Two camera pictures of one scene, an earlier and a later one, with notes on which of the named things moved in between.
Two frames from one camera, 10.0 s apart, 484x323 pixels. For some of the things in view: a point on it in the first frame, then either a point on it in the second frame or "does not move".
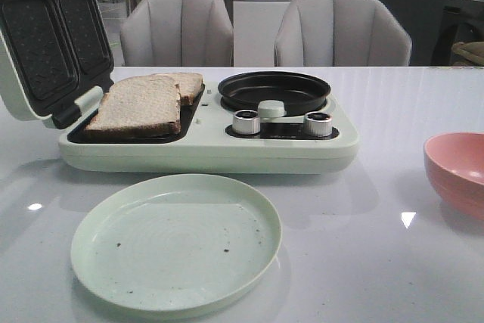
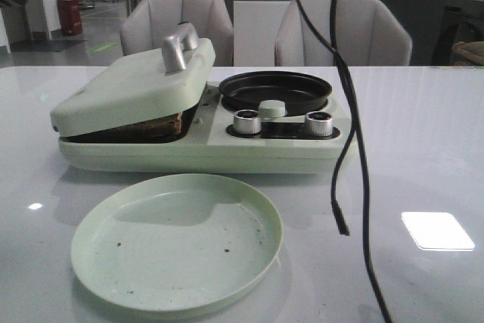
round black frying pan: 298,93 does not move
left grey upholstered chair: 178,28 does not move
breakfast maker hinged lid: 56,58 to 140,87
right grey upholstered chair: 337,29 does not move
